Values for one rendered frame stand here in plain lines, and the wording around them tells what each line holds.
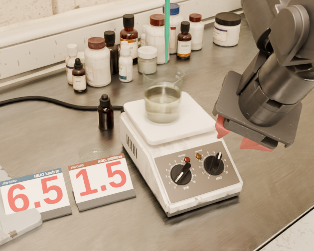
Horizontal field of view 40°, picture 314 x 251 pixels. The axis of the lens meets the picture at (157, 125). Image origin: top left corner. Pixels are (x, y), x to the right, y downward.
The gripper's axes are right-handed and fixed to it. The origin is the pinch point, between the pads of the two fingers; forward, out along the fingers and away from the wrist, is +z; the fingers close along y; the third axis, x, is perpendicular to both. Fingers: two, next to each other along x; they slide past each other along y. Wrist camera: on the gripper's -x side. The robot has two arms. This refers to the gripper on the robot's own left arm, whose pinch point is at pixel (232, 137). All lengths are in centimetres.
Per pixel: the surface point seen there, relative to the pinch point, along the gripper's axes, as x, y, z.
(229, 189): 3.8, -3.8, 7.7
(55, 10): -30, 41, 30
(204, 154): 0.3, 1.6, 7.3
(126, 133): -0.7, 13.9, 13.5
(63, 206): 14.8, 17.8, 13.3
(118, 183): 8.0, 11.8, 13.0
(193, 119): -4.9, 5.0, 7.7
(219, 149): -1.6, -0.4, 7.4
